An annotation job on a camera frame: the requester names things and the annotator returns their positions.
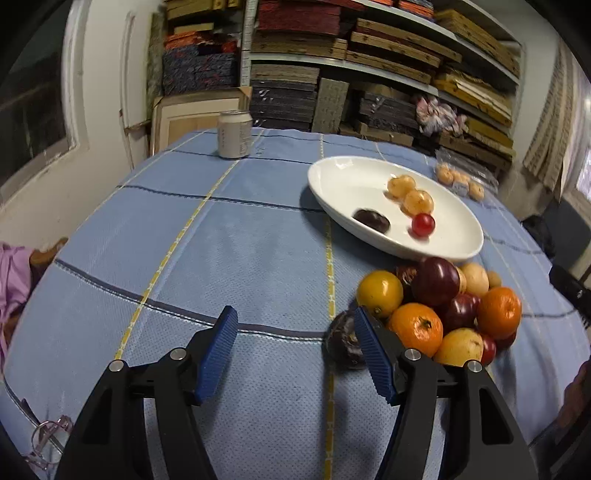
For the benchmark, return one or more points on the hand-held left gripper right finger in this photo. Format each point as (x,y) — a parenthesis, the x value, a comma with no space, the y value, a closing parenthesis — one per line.
(374,355)

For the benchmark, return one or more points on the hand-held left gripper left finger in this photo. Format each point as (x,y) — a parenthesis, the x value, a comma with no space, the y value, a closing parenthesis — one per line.
(217,355)

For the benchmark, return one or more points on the dark purple passion fruit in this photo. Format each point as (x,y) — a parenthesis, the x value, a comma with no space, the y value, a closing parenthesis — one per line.
(371,219)
(344,341)

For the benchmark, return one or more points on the yellow round tomato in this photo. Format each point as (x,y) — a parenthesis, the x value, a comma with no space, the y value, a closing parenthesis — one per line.
(379,293)

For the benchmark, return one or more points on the small dark wrinkled fruit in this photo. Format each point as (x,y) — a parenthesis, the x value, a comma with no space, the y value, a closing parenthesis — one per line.
(405,277)

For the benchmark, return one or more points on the yellow fruit with red blush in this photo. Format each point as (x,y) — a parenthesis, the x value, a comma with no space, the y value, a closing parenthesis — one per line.
(459,347)

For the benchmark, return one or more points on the small tan fruit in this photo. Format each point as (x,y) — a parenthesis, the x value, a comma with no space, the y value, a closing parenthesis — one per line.
(494,279)

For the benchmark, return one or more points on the white oval plate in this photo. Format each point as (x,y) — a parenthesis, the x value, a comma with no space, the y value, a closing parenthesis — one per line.
(351,184)

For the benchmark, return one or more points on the person's right hand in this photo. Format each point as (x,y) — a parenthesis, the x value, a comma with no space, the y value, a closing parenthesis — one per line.
(577,399)

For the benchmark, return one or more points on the pale yellow round fruit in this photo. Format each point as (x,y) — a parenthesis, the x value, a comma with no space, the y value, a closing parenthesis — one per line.
(475,279)
(461,280)

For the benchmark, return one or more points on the blue checked tablecloth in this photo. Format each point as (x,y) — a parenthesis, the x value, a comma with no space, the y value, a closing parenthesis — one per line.
(231,240)

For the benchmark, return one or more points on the red cherry tomato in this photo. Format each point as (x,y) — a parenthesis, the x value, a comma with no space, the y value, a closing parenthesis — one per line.
(423,225)

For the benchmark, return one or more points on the pale orange peeled mandarin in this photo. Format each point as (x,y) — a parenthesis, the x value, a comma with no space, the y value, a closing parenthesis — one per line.
(418,201)
(400,185)

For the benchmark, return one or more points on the clear bag of small oranges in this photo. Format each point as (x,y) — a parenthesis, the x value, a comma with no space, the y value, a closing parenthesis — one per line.
(461,177)

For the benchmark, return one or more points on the brown object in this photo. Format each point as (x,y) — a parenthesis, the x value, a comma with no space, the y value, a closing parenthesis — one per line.
(46,254)

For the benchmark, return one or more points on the black chair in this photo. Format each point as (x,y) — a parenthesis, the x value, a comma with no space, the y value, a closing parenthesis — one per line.
(568,281)

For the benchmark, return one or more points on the pink cloth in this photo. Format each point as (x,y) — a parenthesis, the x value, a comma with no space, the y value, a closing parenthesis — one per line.
(14,286)

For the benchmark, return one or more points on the silver drink can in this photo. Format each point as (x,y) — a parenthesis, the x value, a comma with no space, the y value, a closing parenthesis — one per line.
(235,136)

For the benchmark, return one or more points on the open cardboard box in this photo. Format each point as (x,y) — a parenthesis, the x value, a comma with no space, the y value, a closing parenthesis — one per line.
(198,115)

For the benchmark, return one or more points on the pink white plastic bag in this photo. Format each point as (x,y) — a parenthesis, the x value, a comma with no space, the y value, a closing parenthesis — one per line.
(438,115)

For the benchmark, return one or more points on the tan perforated board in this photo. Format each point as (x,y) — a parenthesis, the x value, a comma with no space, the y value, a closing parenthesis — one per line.
(330,106)

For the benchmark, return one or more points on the stack of dark grey boxes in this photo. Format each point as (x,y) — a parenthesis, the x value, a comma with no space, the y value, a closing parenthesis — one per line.
(281,106)

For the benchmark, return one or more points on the tan perforated hanging panel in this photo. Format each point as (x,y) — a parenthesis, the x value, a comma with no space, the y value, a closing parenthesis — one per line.
(549,138)

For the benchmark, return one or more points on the stack of blue patterned boxes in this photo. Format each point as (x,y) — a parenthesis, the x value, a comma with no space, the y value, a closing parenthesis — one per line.
(198,69)

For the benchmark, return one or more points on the white metal shelf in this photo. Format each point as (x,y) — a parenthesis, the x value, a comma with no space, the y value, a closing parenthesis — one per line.
(369,68)

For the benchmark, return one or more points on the stack of brown flat boxes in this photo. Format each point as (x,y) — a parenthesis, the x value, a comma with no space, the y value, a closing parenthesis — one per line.
(392,48)

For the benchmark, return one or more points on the white framed window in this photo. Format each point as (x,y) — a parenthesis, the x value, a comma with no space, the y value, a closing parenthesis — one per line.
(32,106)

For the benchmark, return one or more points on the stack of red patterned boxes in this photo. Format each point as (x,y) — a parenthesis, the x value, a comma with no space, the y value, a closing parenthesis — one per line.
(300,18)

